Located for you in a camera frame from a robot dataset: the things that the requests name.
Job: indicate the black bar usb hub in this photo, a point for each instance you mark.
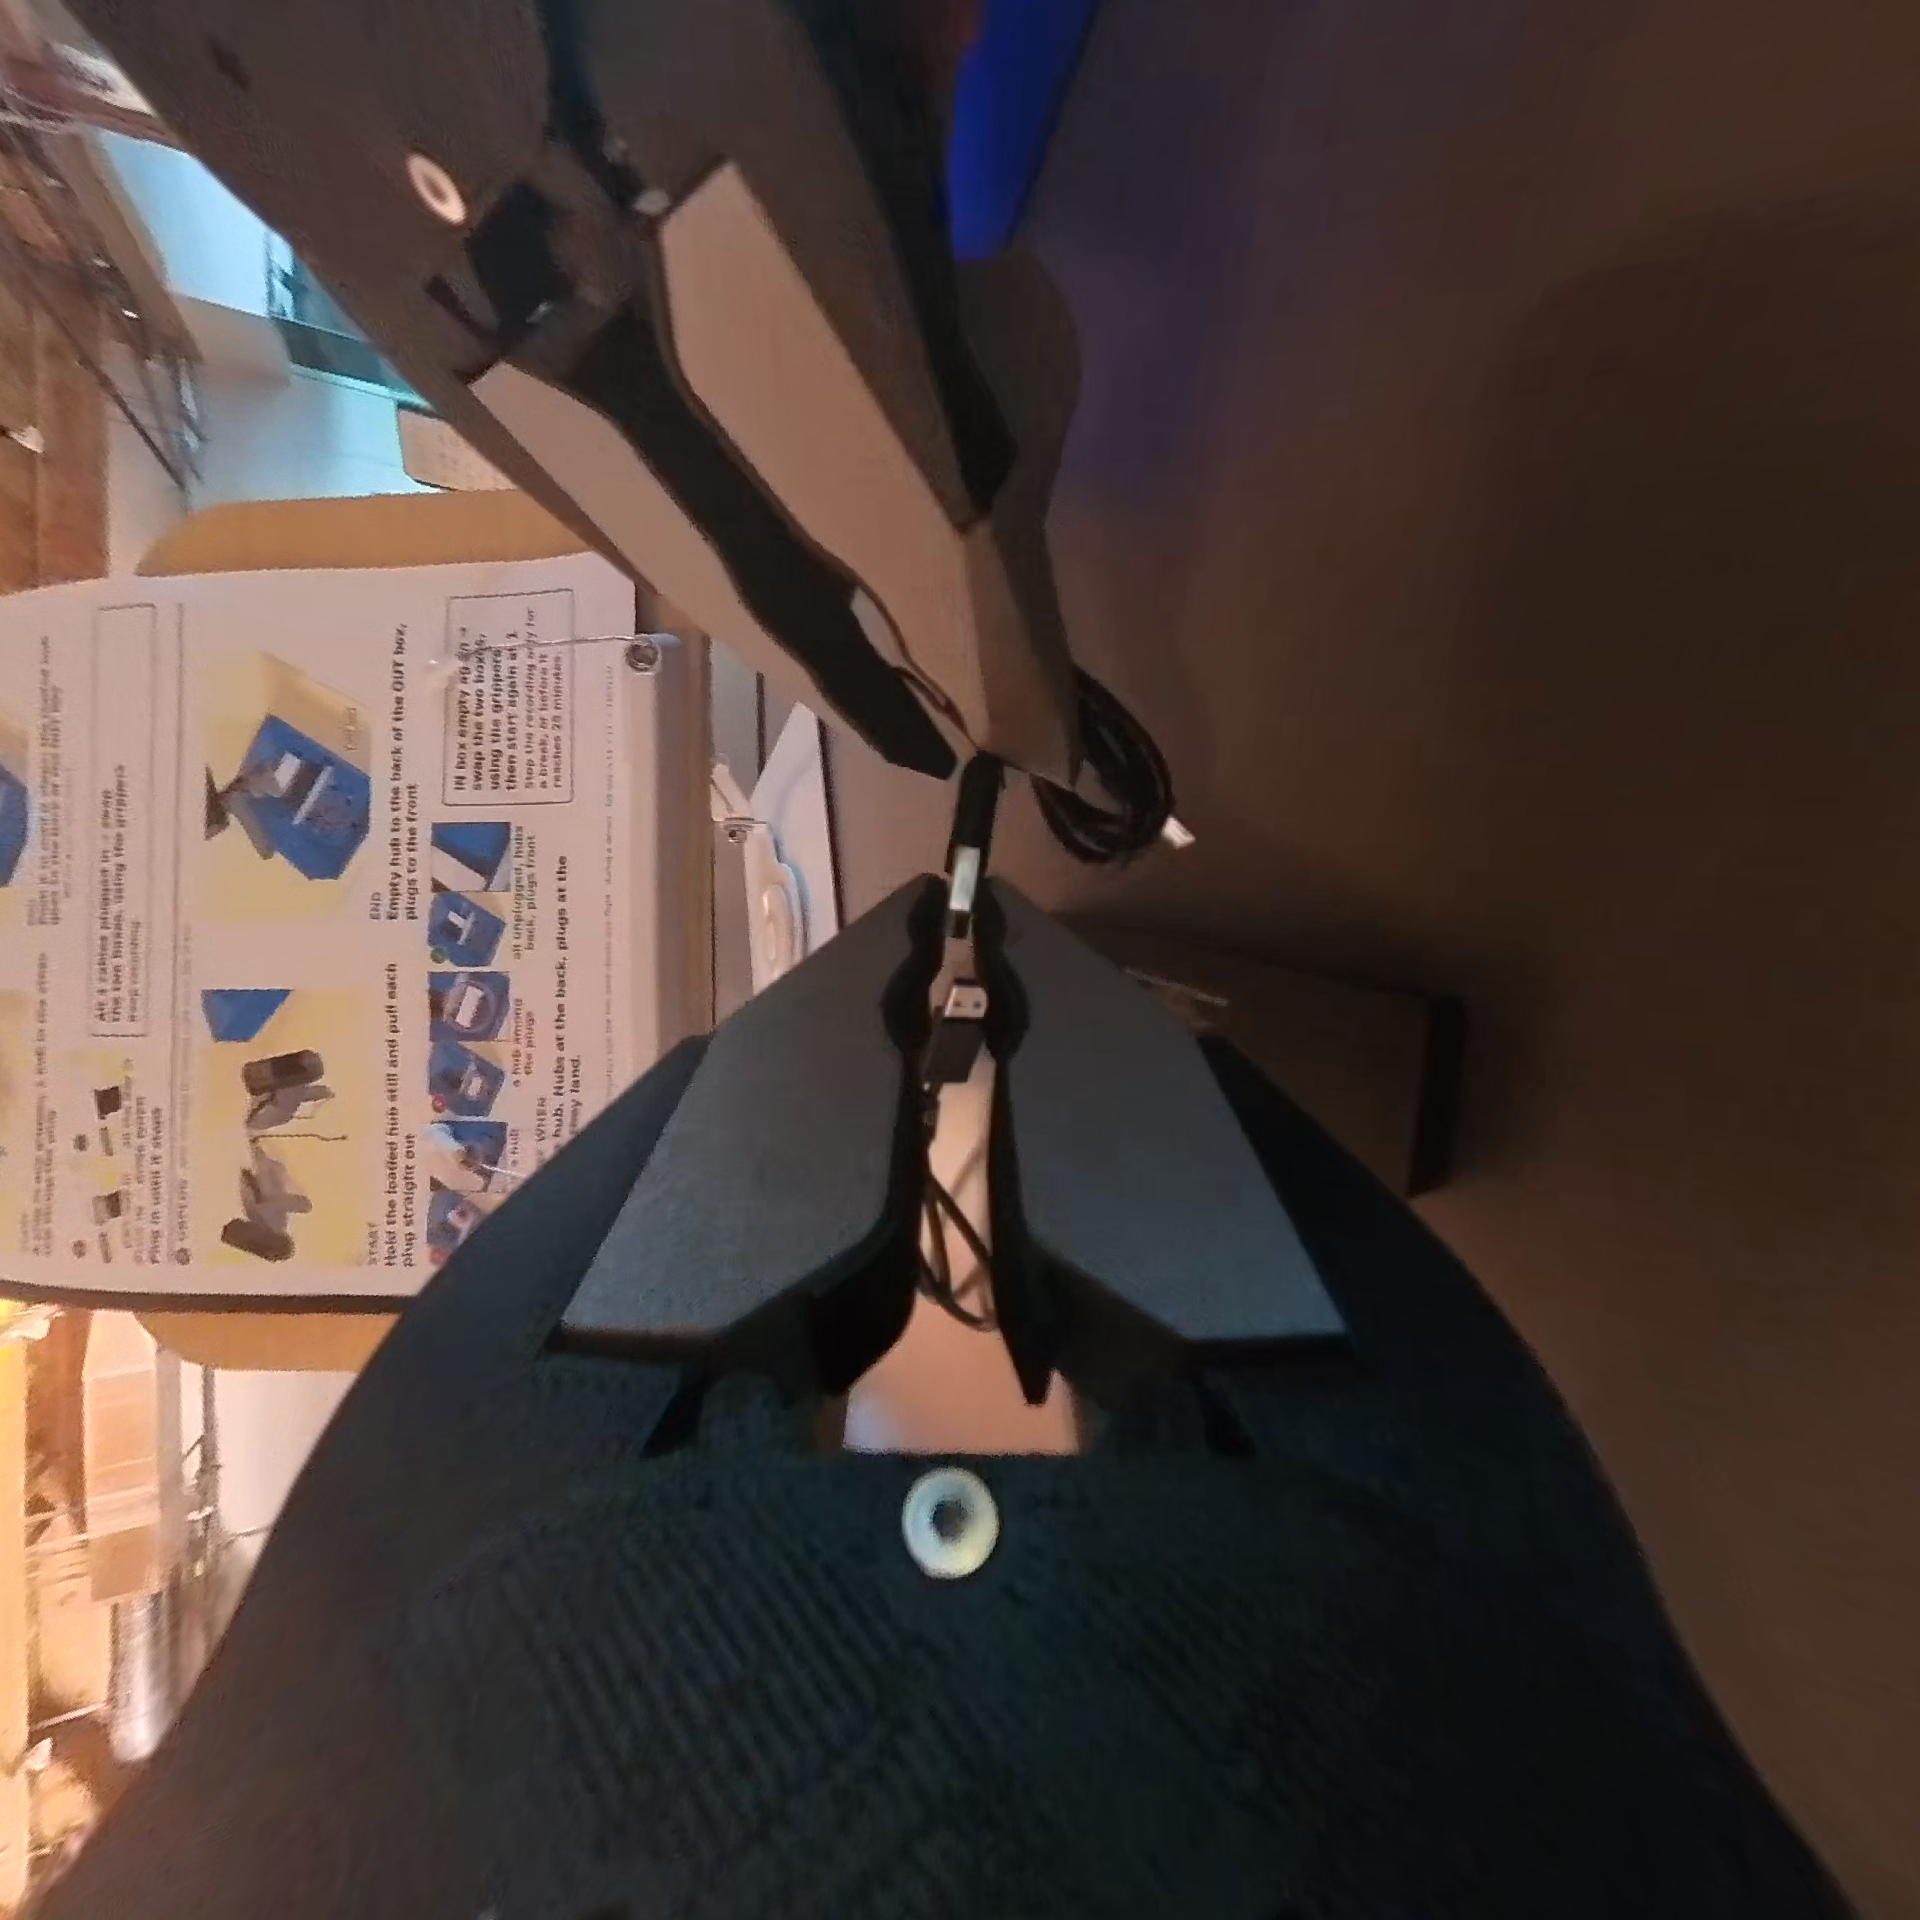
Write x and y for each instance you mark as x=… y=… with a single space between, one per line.
x=1320 y=1080

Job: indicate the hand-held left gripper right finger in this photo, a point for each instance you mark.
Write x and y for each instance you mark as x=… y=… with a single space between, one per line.
x=1154 y=1185

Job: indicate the blue plastic bin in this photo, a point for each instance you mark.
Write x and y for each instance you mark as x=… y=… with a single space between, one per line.
x=1021 y=120

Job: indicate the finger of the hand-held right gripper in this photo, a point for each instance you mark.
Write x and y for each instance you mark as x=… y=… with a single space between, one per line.
x=585 y=435
x=810 y=375

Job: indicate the wooden display board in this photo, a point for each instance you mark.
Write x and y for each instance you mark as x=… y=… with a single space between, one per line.
x=375 y=540

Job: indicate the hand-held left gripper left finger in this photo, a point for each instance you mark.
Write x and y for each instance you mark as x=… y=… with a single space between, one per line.
x=765 y=1170

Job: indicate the printed instruction sheet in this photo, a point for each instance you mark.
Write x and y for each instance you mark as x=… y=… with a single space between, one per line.
x=300 y=932

